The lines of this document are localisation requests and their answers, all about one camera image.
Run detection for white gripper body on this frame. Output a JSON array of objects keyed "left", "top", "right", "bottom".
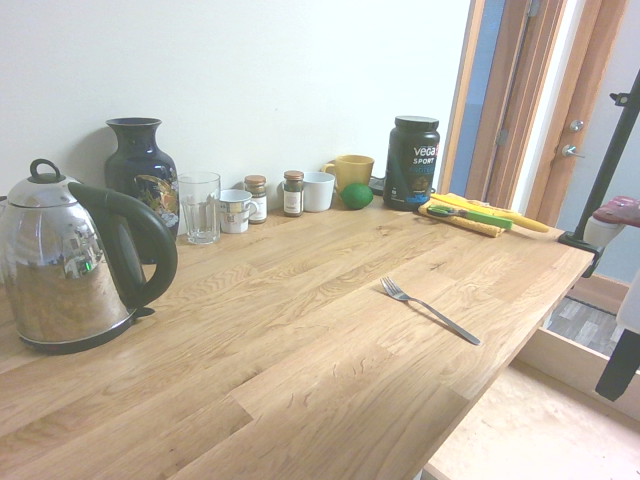
[{"left": 616, "top": 278, "right": 640, "bottom": 346}]

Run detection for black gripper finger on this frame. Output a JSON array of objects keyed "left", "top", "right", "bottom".
[{"left": 594, "top": 325, "right": 640, "bottom": 403}]

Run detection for silver metal fork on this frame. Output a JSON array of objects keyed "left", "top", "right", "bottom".
[{"left": 380, "top": 276, "right": 482, "bottom": 347}]

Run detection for large wooden drawer white front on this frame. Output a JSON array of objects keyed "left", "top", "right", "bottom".
[{"left": 422, "top": 324, "right": 640, "bottom": 480}]

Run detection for red and white round object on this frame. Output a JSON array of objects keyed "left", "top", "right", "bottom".
[{"left": 583, "top": 195, "right": 640, "bottom": 251}]

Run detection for yellow knife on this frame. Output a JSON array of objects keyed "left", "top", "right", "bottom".
[{"left": 429, "top": 193, "right": 550, "bottom": 234}]

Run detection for yellow folded cloth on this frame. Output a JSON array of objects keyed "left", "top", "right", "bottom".
[{"left": 417, "top": 192, "right": 516, "bottom": 239}]

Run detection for wooden door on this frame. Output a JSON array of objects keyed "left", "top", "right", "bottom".
[{"left": 519, "top": 0, "right": 632, "bottom": 229}]

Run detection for black protein powder tub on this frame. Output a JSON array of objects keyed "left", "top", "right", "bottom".
[{"left": 382, "top": 115, "right": 441, "bottom": 212}]

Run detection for green lime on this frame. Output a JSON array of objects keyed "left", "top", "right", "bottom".
[{"left": 339, "top": 182, "right": 375, "bottom": 210}]

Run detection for yellow ceramic mug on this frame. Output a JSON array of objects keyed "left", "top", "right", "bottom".
[{"left": 320, "top": 154, "right": 376, "bottom": 195}]

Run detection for plain white cup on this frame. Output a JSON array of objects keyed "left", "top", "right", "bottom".
[{"left": 301, "top": 171, "right": 336, "bottom": 213}]

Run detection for dark spice jar copper lid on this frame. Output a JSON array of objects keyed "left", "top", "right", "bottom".
[{"left": 282, "top": 170, "right": 305, "bottom": 217}]

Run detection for light spice jar copper lid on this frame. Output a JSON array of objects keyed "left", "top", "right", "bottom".
[{"left": 243, "top": 174, "right": 268, "bottom": 225}]

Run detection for small white jar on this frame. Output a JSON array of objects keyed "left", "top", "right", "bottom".
[{"left": 218, "top": 189, "right": 261, "bottom": 235}]

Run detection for clear drinking glass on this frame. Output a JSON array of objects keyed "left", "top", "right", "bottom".
[{"left": 177, "top": 171, "right": 222, "bottom": 246}]

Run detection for dark blue painted vase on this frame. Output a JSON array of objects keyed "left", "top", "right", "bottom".
[{"left": 104, "top": 117, "right": 180, "bottom": 265}]

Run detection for stainless steel electric kettle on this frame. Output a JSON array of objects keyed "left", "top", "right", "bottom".
[{"left": 0, "top": 158, "right": 179, "bottom": 356}]

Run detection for black camera clamp with pole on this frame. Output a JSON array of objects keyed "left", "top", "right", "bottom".
[{"left": 558, "top": 69, "right": 640, "bottom": 279}]

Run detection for green handled scissors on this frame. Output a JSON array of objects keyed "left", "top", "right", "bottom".
[{"left": 426, "top": 203, "right": 515, "bottom": 231}]

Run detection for wooden door frame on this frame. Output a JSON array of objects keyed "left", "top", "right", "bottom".
[{"left": 438, "top": 0, "right": 569, "bottom": 201}]

